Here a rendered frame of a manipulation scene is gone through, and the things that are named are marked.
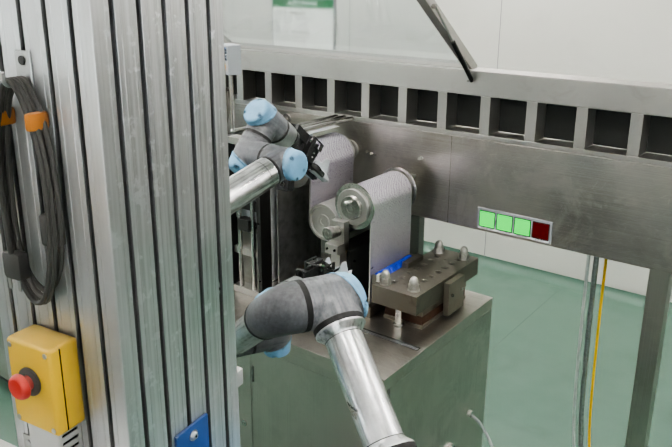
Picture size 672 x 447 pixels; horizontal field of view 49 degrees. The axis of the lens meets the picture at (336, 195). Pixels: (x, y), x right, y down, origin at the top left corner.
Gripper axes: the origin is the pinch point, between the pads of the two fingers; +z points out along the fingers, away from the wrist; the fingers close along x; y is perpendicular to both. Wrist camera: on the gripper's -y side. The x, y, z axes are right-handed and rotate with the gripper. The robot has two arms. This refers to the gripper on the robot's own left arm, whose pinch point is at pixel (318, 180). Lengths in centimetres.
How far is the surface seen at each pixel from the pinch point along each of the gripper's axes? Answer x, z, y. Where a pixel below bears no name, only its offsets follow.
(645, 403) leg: -81, 99, -15
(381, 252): -6.2, 36.6, -6.1
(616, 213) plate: -70, 44, 25
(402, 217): -6.2, 40.3, 8.1
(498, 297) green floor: 46, 271, 47
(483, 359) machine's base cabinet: -32, 83, -21
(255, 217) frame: 32.4, 18.5, -10.6
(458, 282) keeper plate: -28, 51, -5
